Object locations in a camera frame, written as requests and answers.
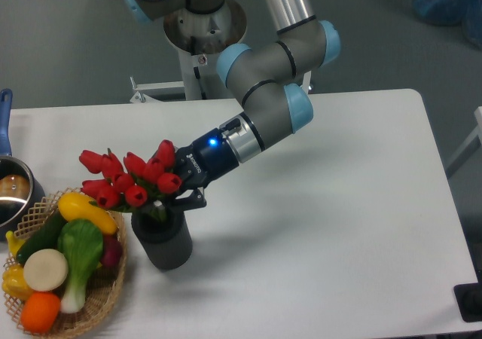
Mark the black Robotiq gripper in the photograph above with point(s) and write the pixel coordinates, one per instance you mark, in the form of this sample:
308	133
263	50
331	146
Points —
205	160

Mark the red tulip bouquet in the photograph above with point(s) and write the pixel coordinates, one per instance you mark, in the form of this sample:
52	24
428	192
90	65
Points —
132	184

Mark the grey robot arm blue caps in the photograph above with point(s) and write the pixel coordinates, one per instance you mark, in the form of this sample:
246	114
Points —
270	111

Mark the dark grey ribbed vase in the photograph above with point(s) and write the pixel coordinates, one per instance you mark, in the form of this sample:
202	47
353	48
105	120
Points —
168	245

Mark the yellow squash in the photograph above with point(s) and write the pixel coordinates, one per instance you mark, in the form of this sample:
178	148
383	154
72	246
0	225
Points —
74	205

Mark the green bok choy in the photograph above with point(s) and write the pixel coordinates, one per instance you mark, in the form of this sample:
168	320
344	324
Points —
81	243

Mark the woven wicker basket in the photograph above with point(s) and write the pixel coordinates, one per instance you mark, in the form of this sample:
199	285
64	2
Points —
103	288

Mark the dark green cucumber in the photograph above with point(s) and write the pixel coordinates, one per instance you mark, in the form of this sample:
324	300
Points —
44	238

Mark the round cream white radish slice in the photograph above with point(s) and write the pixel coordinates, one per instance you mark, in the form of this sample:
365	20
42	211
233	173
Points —
45	270

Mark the yellow banana tip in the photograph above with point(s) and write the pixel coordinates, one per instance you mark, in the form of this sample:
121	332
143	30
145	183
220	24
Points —
14	243

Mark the orange fruit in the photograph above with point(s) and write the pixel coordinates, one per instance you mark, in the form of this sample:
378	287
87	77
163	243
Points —
40	312

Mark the yellow bell pepper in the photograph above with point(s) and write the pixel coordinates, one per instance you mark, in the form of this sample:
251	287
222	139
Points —
14	283

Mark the black device at table edge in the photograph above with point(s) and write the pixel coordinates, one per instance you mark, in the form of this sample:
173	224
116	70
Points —
468	298

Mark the blue plastic bag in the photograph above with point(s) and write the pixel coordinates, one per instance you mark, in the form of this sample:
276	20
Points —
466	13

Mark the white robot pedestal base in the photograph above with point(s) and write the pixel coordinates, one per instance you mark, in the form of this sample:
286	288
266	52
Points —
201	30

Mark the steel pot blue handle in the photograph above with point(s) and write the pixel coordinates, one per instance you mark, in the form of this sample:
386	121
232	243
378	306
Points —
20	190

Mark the white furniture frame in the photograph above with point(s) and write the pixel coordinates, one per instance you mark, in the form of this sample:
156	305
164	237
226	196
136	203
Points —
466	149

